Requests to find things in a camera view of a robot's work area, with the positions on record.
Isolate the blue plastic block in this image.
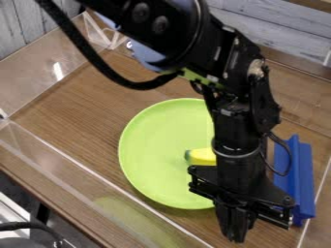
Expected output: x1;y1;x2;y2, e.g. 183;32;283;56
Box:
274;135;315;227

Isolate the clear acrylic tray wall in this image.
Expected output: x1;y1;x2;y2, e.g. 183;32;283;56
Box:
0;117;212;248

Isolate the clear acrylic corner bracket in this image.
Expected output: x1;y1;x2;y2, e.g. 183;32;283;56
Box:
83;12;129;50

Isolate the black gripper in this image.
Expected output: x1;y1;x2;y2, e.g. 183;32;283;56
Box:
187;158;295;243

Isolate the yellow toy banana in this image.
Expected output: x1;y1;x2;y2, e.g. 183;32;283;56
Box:
185;147;216;166

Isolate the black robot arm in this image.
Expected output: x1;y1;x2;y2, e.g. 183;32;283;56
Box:
33;0;295;243

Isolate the green round plate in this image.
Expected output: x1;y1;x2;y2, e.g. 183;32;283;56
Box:
117;98;213;210

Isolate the black cable lower left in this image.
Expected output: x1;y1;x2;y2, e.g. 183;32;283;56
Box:
0;221;65;248

